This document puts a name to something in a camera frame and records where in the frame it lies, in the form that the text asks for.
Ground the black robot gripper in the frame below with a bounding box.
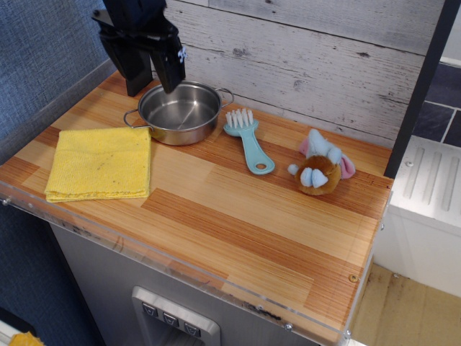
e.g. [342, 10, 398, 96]
[92, 0, 187, 93]

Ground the stainless steel pot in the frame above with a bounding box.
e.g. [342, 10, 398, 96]
[123, 81, 235, 146]

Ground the yellow folded towel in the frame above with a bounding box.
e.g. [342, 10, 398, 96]
[45, 128, 151, 203]

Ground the light blue dish brush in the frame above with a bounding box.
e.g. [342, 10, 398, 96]
[224, 109, 275, 175]

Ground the clear acrylic table edge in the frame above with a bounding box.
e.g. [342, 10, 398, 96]
[1, 172, 390, 345]

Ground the brown and blue plush toy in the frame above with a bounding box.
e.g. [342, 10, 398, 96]
[287, 129, 356, 195]

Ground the grey toy fridge cabinet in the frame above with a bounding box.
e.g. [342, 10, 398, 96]
[48, 221, 343, 346]

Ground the silver dispenser button panel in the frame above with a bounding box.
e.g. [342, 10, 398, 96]
[132, 286, 221, 345]

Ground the yellow object bottom left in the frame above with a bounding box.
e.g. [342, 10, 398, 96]
[9, 332, 44, 346]

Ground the white ribbed drainboard unit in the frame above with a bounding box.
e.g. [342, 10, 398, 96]
[374, 136, 460, 296]

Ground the black vertical post left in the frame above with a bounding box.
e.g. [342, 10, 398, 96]
[125, 73, 153, 97]

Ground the black vertical post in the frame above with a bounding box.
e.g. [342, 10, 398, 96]
[384, 0, 460, 179]
[125, 73, 153, 97]

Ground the black vertical post right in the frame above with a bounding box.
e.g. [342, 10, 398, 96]
[384, 0, 460, 179]

